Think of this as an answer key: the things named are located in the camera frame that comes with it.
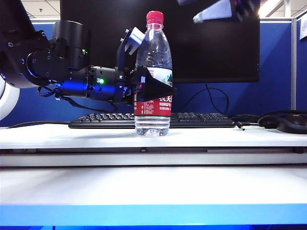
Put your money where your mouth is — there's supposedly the white desk fan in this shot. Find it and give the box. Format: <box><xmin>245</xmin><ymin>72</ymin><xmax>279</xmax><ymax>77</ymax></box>
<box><xmin>0</xmin><ymin>76</ymin><xmax>20</xmax><ymax>122</ymax></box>

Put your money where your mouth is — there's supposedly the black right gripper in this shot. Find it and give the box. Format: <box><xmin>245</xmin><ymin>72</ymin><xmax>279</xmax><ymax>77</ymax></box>
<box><xmin>177</xmin><ymin>0</ymin><xmax>256</xmax><ymax>23</ymax></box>

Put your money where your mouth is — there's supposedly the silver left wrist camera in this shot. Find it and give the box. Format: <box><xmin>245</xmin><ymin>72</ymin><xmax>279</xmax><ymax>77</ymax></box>
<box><xmin>117</xmin><ymin>26</ymin><xmax>146</xmax><ymax>72</ymax></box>

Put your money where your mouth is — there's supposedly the thin black monitor cable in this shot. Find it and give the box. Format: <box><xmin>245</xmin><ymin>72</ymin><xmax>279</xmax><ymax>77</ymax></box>
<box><xmin>182</xmin><ymin>82</ymin><xmax>229</xmax><ymax>115</ymax></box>

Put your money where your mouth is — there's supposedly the narrow blue partition panel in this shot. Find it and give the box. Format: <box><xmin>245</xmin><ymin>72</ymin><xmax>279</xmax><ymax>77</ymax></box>
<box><xmin>296</xmin><ymin>19</ymin><xmax>307</xmax><ymax>111</ymax></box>

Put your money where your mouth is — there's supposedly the black computer monitor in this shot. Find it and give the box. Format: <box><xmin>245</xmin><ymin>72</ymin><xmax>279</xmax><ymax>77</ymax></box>
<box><xmin>59</xmin><ymin>0</ymin><xmax>260</xmax><ymax>83</ymax></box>

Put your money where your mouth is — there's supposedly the black keyboard cable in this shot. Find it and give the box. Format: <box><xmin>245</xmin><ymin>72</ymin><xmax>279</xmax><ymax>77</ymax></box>
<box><xmin>8</xmin><ymin>121</ymin><xmax>71</xmax><ymax>129</ymax></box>

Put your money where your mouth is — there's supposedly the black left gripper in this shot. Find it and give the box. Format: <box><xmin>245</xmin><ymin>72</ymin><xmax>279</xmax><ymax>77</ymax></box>
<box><xmin>115</xmin><ymin>67</ymin><xmax>177</xmax><ymax>106</ymax></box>

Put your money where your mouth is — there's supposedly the black computer mouse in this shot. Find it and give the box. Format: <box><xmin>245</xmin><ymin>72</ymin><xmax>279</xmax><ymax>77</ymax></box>
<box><xmin>275</xmin><ymin>114</ymin><xmax>307</xmax><ymax>134</ymax></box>

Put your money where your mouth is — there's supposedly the black keyboard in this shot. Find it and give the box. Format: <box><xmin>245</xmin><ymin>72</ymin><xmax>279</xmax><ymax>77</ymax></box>
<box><xmin>68</xmin><ymin>112</ymin><xmax>236</xmax><ymax>129</ymax></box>

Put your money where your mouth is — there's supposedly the wide blue partition panel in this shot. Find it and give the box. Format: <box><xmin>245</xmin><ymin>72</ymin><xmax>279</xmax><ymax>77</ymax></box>
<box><xmin>0</xmin><ymin>21</ymin><xmax>293</xmax><ymax>127</ymax></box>

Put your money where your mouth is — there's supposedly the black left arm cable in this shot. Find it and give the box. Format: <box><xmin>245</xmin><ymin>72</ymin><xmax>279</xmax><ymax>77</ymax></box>
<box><xmin>37</xmin><ymin>85</ymin><xmax>118</xmax><ymax>113</ymax></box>

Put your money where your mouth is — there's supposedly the red bottle cap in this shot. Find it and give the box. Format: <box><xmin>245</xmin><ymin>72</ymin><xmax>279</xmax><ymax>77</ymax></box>
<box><xmin>146</xmin><ymin>11</ymin><xmax>165</xmax><ymax>24</ymax></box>

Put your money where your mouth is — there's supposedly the white paper note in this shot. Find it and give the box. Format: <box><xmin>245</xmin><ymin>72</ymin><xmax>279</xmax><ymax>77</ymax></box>
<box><xmin>299</xmin><ymin>18</ymin><xmax>307</xmax><ymax>41</ymax></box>

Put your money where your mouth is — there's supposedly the clear plastic water bottle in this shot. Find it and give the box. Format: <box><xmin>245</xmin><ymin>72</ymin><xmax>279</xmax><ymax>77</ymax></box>
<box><xmin>133</xmin><ymin>22</ymin><xmax>173</xmax><ymax>138</ymax></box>

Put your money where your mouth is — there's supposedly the grey partition post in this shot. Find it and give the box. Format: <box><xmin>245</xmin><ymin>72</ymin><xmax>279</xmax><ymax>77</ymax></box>
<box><xmin>291</xmin><ymin>17</ymin><xmax>297</xmax><ymax>111</ymax></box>

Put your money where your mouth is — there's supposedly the ceiling light panel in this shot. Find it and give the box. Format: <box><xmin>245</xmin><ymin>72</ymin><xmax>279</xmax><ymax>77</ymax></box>
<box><xmin>259</xmin><ymin>0</ymin><xmax>283</xmax><ymax>18</ymax></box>

